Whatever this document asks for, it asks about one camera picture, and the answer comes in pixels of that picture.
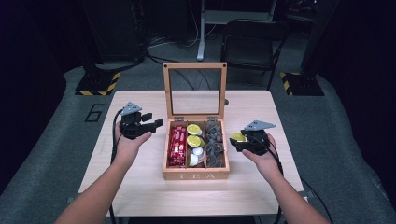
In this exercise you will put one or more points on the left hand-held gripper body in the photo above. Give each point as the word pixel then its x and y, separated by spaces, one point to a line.
pixel 130 124

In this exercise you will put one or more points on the grey tape piece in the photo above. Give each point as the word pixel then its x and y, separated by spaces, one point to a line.
pixel 71 200
pixel 307 194

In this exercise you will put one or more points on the striped black stand base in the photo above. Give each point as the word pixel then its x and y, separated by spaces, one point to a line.
pixel 96 85
pixel 303 84

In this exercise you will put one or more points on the pile of dark tea packets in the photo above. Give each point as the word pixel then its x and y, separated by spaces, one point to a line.
pixel 215 146

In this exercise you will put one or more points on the black folding chair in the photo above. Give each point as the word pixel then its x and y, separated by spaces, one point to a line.
pixel 252 43

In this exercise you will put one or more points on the red snack packet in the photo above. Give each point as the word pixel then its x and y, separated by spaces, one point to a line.
pixel 182 144
pixel 173 146

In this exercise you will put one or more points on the person's left hand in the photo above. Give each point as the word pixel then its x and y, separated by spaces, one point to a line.
pixel 129 149

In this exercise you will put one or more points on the black floor tape mark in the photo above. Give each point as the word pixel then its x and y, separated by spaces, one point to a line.
pixel 94 113

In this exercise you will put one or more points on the black cabinet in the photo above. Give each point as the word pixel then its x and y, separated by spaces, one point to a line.
pixel 118 28

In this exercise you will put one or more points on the wooden tea box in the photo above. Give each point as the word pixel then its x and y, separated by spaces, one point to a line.
pixel 196 175

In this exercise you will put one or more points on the yellow lid capsule cup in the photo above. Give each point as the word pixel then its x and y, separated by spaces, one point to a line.
pixel 193 141
pixel 193 129
pixel 238 137

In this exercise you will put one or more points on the person's right hand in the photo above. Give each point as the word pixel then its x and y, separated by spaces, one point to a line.
pixel 264 161

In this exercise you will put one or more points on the white desk frame leg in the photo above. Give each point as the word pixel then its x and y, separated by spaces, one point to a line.
pixel 201 37

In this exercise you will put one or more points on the white capsule cup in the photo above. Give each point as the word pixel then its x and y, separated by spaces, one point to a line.
pixel 197 151
pixel 193 160

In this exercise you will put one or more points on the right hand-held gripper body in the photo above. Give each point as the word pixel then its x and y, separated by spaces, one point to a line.
pixel 257 140

